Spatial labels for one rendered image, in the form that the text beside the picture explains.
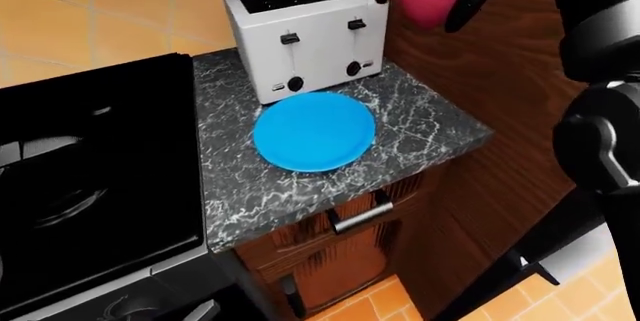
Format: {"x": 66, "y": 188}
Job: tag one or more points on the blue round plate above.
{"x": 314, "y": 131}

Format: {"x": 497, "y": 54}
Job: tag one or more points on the silver four-slot toaster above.
{"x": 310, "y": 36}

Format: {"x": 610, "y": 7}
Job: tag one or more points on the wooden base cabinet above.
{"x": 345, "y": 261}

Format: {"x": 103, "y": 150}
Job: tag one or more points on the black stove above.
{"x": 100, "y": 141}

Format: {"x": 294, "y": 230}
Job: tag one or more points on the black stove knob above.
{"x": 125, "y": 308}

